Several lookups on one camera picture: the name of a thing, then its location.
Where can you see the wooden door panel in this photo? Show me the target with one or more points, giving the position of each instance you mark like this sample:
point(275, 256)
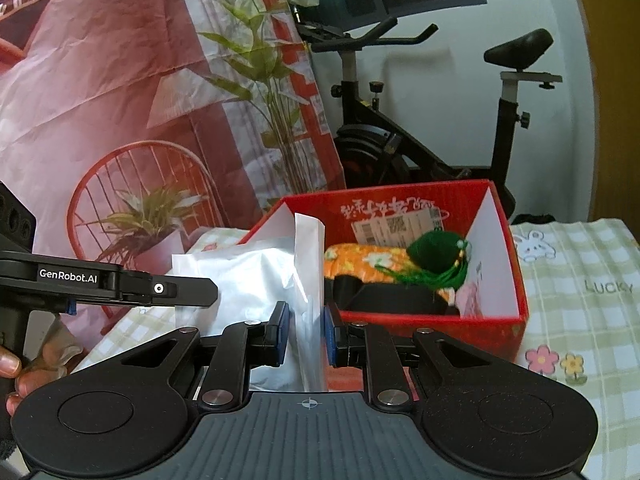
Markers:
point(620, 85)

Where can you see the red cardboard box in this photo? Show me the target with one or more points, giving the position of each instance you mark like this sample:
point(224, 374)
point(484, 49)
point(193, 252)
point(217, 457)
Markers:
point(450, 340)

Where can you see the black exercise bike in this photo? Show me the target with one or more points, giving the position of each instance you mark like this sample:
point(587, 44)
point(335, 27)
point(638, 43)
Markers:
point(370, 125)

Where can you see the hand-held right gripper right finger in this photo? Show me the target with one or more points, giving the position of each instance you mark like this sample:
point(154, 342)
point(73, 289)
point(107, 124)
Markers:
point(330, 334)

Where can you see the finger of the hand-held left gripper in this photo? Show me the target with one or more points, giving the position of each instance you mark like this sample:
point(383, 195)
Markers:
point(185, 292)

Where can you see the orange floral plush toy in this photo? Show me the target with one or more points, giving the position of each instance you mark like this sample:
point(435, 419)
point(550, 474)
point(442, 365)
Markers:
point(360, 260)

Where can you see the white plastic packet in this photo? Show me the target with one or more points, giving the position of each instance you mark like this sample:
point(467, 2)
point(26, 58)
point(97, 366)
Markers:
point(240, 280)

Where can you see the person's left hand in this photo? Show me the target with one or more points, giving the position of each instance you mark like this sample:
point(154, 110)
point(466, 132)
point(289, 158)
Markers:
point(42, 365)

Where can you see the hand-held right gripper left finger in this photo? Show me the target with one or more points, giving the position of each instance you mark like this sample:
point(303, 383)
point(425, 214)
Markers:
point(282, 332)

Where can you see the green knitted pouch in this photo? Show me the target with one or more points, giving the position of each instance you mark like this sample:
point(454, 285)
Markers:
point(430, 252)

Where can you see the black cloth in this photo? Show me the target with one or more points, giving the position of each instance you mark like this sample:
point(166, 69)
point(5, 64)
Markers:
point(395, 300)

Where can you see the red printed backdrop cloth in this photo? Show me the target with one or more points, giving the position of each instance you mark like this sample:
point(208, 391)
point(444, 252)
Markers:
point(100, 85)

